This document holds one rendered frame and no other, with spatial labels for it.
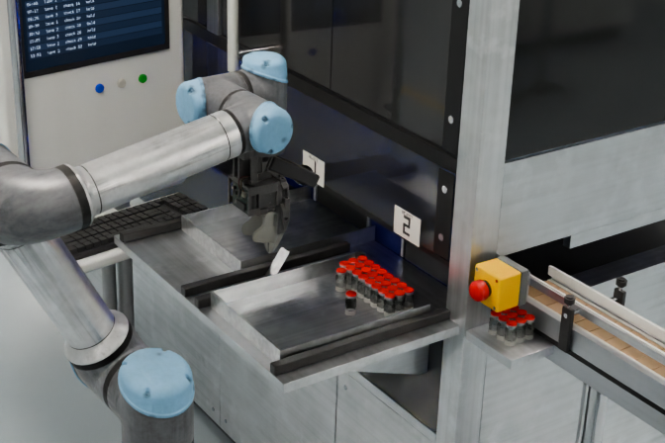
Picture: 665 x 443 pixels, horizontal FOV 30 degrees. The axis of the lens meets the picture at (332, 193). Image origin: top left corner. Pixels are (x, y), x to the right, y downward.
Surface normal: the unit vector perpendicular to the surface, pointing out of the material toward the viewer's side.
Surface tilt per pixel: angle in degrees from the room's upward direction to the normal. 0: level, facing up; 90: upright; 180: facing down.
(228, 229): 0
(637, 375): 90
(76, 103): 90
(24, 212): 75
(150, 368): 7
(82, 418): 0
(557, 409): 90
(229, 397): 90
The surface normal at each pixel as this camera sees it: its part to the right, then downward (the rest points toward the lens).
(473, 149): -0.83, 0.20
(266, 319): 0.03, -0.91
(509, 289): 0.56, 0.35
